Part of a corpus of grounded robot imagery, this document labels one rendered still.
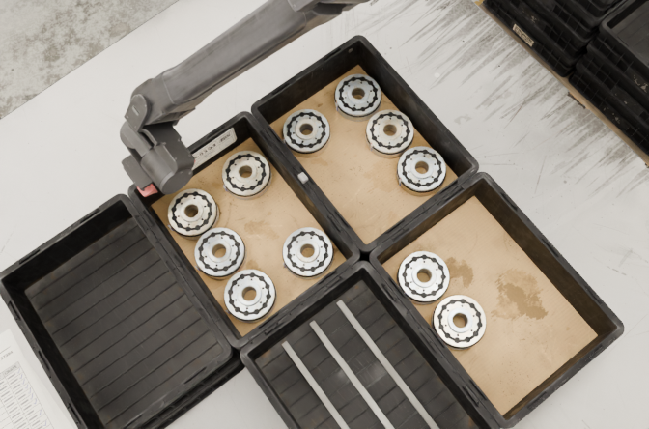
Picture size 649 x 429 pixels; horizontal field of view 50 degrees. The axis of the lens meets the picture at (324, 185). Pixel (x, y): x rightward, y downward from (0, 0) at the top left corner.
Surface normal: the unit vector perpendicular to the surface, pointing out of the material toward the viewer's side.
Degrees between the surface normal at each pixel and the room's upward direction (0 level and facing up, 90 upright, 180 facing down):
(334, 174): 0
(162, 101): 48
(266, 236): 0
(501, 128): 0
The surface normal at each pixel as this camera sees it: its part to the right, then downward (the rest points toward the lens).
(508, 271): -0.03, -0.35
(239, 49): -0.57, 0.26
